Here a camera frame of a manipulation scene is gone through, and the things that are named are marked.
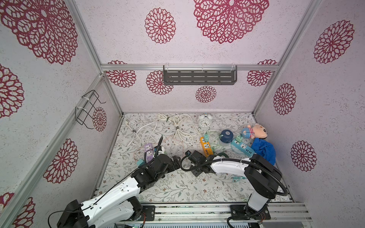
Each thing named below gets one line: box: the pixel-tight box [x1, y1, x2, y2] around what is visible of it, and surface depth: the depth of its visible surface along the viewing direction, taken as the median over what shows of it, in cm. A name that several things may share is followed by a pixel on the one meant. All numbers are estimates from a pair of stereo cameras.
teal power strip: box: [230, 139, 255, 158], surface depth 99 cm
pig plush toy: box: [241, 123, 268, 140], surface depth 102 cm
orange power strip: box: [200, 136, 214, 158], surface depth 99 cm
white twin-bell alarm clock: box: [198, 112, 213, 129], surface depth 108 cm
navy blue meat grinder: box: [219, 129, 234, 145], surface depth 97 cm
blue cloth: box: [250, 137, 277, 166], surface depth 95 cm
